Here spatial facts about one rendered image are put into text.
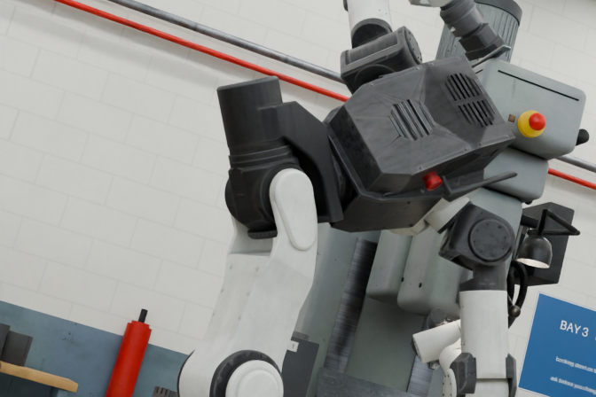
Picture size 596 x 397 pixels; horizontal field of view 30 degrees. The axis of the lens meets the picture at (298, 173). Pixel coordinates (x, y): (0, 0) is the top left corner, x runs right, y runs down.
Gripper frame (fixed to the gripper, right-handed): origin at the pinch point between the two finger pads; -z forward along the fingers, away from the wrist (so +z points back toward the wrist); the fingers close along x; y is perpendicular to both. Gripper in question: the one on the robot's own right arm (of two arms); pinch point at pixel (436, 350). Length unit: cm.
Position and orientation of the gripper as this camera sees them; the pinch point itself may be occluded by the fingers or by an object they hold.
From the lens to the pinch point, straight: 266.6
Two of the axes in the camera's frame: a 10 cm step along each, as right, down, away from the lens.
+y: -2.7, 9.4, -2.2
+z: -0.5, -2.4, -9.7
